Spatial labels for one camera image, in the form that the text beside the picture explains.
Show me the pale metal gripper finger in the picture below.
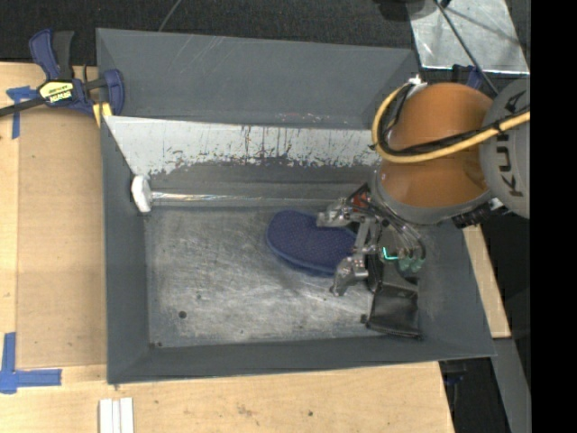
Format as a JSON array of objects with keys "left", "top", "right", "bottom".
[
  {"left": 315, "top": 198, "right": 358, "bottom": 229},
  {"left": 330, "top": 254, "right": 371, "bottom": 297}
]

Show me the blue dotted oval pad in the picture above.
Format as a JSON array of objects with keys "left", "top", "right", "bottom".
[{"left": 264, "top": 209, "right": 358, "bottom": 278}]

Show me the black folded pouch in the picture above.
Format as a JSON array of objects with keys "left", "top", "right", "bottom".
[{"left": 360, "top": 281, "right": 424, "bottom": 341}]

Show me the grey metal bin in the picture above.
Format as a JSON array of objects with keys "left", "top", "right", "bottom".
[{"left": 95, "top": 27, "right": 498, "bottom": 385}]

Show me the clear tube with white cap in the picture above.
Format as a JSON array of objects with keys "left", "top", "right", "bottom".
[{"left": 130, "top": 174, "right": 348, "bottom": 215}]

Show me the black cylinder on white bracket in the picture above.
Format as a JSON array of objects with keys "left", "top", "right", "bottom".
[{"left": 452, "top": 198, "right": 504, "bottom": 230}]

